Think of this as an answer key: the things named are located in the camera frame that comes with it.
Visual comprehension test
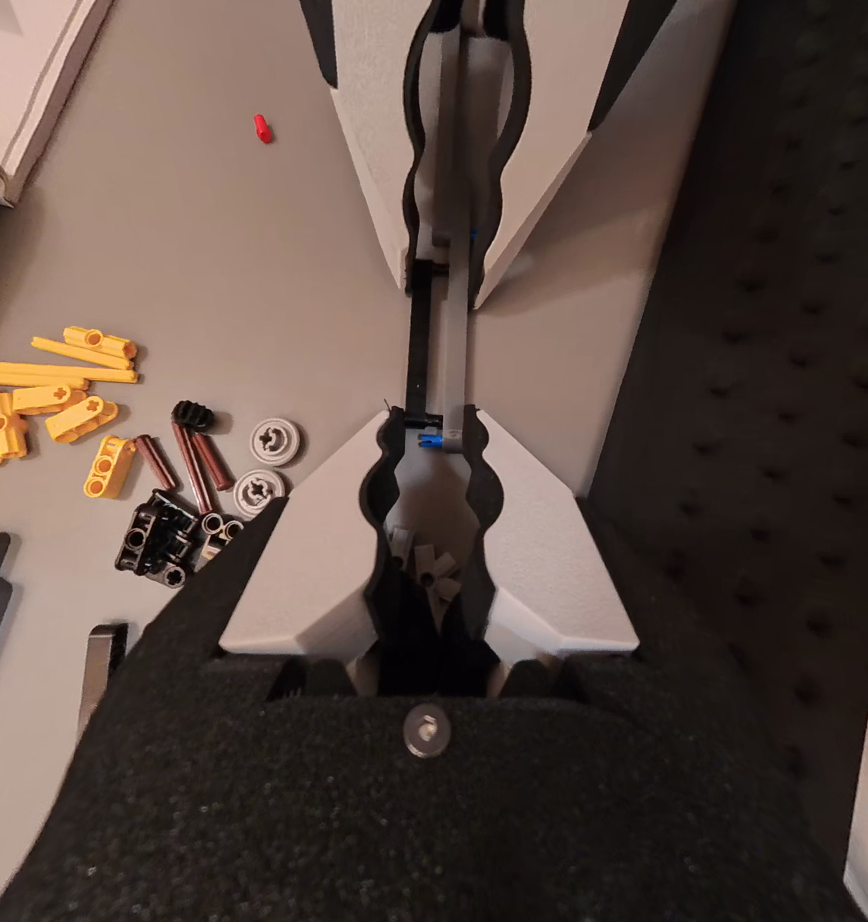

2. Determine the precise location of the black lego beam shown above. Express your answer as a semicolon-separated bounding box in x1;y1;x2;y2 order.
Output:
77;623;128;743
403;259;443;427

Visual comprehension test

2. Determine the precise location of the black perforated panel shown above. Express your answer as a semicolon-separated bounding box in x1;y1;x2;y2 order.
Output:
585;0;868;865

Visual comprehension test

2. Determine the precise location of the long dark grey lego beam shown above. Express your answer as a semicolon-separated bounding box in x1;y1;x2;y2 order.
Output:
434;0;476;456

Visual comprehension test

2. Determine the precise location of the pile of yellow lego pieces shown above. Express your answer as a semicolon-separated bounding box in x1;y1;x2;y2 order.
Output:
0;326;141;499

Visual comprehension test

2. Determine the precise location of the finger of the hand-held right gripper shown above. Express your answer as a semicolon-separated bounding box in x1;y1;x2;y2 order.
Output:
330;0;436;295
468;0;631;311

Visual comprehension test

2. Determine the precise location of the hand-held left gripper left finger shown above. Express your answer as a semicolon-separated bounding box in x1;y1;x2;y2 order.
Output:
218;407;406;696

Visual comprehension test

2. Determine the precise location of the open instruction booklet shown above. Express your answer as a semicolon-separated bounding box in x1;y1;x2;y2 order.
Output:
0;0;114;207

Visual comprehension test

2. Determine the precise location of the pile of black grey parts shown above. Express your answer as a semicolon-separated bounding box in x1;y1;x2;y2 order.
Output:
113;400;464;628

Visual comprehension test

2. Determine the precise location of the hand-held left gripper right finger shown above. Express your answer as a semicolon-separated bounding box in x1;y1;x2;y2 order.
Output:
463;405;640;696

